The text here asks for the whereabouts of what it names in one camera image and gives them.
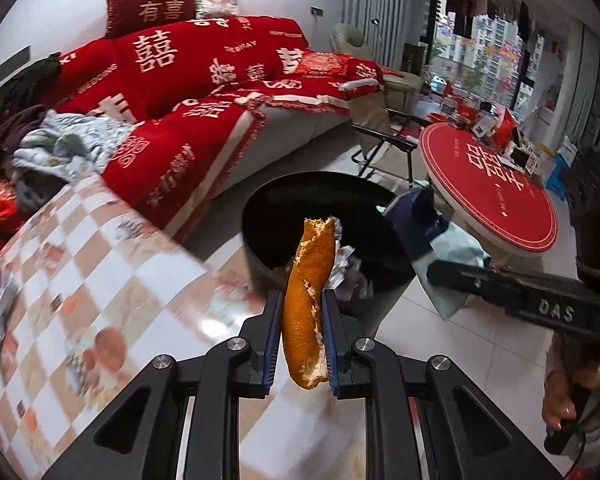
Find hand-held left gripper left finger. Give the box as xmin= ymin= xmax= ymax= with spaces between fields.
xmin=42 ymin=290 xmax=285 ymax=480

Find orange peel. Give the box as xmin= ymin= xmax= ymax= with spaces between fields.
xmin=280 ymin=216 xmax=338 ymax=391

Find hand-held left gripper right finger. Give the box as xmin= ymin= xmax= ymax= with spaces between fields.
xmin=321 ymin=289 xmax=563 ymax=480

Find black trash bin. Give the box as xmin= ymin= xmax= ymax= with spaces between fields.
xmin=241 ymin=172 xmax=421 ymax=341

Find person's right hand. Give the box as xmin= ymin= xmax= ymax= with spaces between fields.
xmin=541 ymin=340 xmax=600 ymax=433

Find black folding chair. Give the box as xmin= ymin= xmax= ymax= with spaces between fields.
xmin=342 ymin=77 xmax=433 ymax=183

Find large window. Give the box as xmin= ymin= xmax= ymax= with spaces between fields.
xmin=420 ymin=0 xmax=551 ymax=106

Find crumpled silvery wrapper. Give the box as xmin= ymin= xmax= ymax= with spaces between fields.
xmin=332 ymin=245 xmax=376 ymax=301

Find red square cushion white characters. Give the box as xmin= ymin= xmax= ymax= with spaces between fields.
xmin=104 ymin=0 xmax=200 ymax=40

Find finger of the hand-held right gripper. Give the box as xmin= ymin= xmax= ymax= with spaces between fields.
xmin=426 ymin=259 xmax=513 ymax=308

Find grey wall panel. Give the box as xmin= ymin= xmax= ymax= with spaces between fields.
xmin=0 ymin=45 xmax=32 ymax=83

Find beige armchair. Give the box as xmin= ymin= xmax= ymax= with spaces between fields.
xmin=329 ymin=24 xmax=423 ymax=111

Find blue cardboard box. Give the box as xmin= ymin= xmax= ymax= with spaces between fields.
xmin=547 ymin=140 xmax=578 ymax=193

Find person's dark knit clothing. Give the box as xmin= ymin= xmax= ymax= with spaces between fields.
xmin=565 ymin=147 xmax=600 ymax=291

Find thin floor lamp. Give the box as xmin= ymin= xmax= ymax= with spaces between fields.
xmin=371 ymin=17 xmax=387 ymax=63

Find red covered sofa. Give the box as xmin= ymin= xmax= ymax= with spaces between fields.
xmin=0 ymin=15 xmax=383 ymax=246

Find red round table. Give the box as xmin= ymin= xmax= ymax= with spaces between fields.
xmin=420 ymin=122 xmax=560 ymax=261

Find dark blue and mint bag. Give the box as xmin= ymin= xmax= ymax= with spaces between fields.
xmin=380 ymin=185 xmax=492 ymax=321

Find white patterned cushion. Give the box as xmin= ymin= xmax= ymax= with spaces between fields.
xmin=195 ymin=0 xmax=241 ymax=18

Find black garment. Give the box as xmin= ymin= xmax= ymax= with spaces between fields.
xmin=0 ymin=52 xmax=63 ymax=126

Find pile of gift boxes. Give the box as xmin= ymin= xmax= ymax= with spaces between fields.
xmin=442 ymin=97 xmax=548 ymax=176

